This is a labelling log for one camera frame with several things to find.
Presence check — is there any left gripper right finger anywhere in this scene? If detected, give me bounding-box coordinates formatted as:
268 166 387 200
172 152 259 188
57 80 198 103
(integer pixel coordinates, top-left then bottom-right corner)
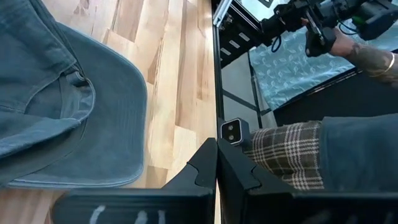
216 138 398 224

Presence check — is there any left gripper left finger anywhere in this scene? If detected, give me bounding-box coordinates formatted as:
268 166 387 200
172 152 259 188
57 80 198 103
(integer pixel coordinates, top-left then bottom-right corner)
52 138 218 224

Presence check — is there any grey-blue denim cap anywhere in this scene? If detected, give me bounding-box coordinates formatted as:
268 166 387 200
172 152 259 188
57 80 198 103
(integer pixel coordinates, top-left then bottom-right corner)
0 0 149 190

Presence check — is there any person's forearm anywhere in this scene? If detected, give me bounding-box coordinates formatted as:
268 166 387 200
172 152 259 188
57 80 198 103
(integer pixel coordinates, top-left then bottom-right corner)
345 42 398 86

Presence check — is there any black table leg strut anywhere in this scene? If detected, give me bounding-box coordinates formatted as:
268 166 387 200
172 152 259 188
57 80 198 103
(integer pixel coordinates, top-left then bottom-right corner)
222 51 273 129

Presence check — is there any teal leaf-patterned cloth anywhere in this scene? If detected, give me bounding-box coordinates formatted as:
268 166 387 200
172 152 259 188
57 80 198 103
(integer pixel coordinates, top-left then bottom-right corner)
248 17 398 111

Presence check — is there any person's hand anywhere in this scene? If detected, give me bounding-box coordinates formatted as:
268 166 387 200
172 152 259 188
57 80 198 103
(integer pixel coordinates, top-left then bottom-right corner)
300 17 358 58

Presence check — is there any small silver depth camera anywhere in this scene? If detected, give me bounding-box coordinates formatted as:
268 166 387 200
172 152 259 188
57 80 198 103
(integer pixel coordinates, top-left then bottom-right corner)
220 117 251 147

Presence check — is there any black metal rig frame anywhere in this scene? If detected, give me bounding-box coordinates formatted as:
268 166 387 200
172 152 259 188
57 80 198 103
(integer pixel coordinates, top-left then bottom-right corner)
211 0 280 139

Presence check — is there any silver metal bracket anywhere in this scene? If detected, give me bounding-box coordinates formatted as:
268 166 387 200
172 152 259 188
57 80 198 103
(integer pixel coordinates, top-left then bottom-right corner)
213 0 233 28

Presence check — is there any thin gold bracelet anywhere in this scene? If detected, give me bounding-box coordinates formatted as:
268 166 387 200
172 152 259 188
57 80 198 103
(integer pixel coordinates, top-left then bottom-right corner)
369 52 396 78

